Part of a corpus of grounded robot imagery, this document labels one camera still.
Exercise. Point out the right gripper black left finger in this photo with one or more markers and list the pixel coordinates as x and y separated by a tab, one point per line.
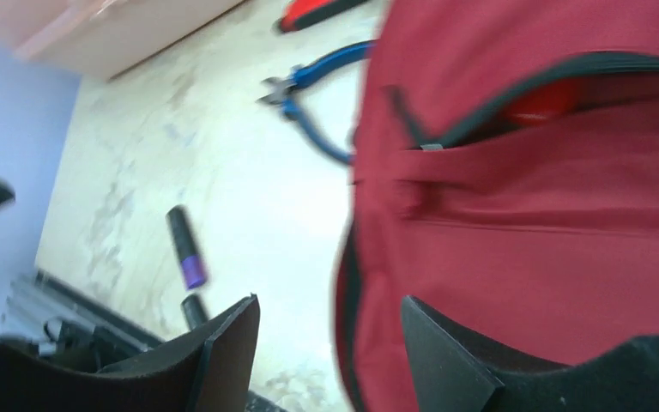
205	369

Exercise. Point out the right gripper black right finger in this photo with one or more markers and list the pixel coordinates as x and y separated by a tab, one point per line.
457	369

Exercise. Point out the red backpack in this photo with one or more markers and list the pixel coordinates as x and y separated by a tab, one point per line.
544	238

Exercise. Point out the red black glue stick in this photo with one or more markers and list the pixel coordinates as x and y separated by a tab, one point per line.
543	104

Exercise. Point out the orange black highlighter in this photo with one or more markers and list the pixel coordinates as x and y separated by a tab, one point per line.
194	311

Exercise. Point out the purple black highlighter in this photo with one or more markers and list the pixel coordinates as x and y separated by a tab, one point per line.
185	246

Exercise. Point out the pink plastic storage box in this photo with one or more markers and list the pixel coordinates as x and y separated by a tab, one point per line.
101	39

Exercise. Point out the blue handled pliers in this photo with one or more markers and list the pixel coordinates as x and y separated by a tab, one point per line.
322	98

